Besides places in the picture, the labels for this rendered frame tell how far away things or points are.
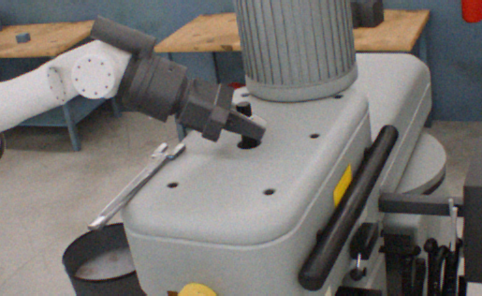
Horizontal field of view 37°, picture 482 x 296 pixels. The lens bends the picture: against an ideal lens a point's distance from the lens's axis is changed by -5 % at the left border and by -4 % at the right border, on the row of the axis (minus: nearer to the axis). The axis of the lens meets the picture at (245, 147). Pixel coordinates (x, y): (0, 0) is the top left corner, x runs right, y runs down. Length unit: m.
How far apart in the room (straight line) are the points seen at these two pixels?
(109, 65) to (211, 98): 0.16
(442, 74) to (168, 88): 4.57
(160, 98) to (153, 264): 0.23
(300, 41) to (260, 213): 0.37
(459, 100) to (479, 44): 0.47
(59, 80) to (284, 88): 0.37
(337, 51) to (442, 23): 4.19
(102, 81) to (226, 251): 0.30
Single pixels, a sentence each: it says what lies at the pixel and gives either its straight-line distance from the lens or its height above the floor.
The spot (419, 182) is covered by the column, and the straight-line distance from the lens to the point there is 1.67.
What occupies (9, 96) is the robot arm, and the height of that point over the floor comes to 2.03.
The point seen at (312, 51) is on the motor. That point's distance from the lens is 1.24.
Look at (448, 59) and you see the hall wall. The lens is 5.52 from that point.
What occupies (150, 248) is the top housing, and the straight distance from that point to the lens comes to 1.03.
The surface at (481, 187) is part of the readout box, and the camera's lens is 1.31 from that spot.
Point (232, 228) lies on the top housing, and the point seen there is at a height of 1.88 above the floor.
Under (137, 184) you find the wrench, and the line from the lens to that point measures 1.07.
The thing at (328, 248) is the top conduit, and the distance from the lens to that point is 1.03.
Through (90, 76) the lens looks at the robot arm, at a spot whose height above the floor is 2.05.
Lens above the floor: 2.37
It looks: 25 degrees down
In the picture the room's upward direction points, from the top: 9 degrees counter-clockwise
